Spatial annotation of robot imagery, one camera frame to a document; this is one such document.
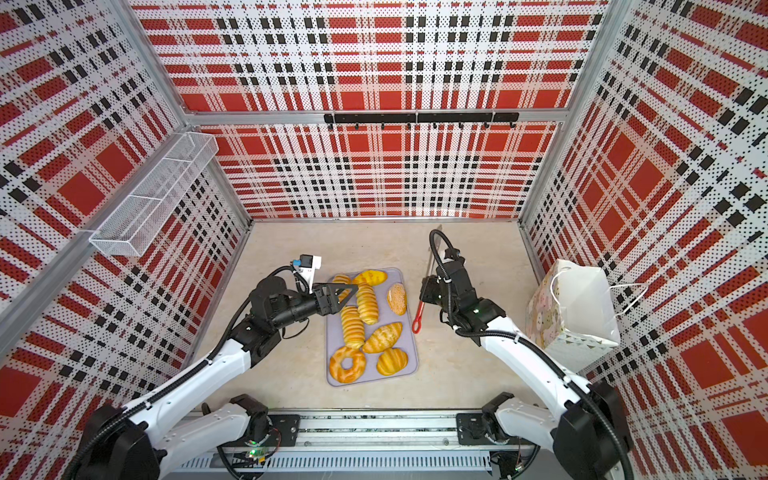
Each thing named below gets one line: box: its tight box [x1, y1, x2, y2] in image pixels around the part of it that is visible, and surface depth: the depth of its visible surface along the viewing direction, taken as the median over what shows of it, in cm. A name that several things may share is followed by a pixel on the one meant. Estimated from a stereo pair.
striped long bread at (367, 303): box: [356, 283, 379, 325], surface depth 93 cm
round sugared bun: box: [387, 282, 407, 316], surface depth 95 cm
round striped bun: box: [376, 347, 409, 376], surface depth 84 cm
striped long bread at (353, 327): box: [341, 305, 365, 349], surface depth 88 cm
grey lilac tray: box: [326, 268, 419, 387], surface depth 88 cm
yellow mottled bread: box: [354, 270, 389, 286], surface depth 103 cm
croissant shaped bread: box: [363, 322, 403, 354], surface depth 88 cm
